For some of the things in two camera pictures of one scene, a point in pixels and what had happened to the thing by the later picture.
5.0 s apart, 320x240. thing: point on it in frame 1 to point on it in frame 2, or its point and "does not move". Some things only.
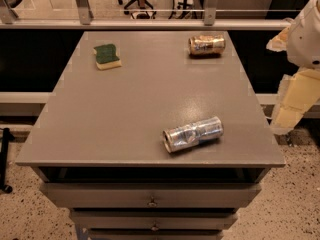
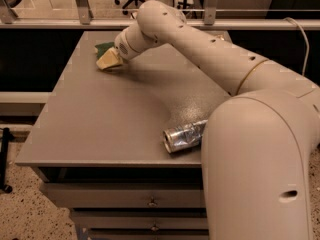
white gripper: [306, 39] to [122, 47]
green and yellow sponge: [106, 57] does not move
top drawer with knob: [149, 195] does not move
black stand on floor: [6, 138] does not move
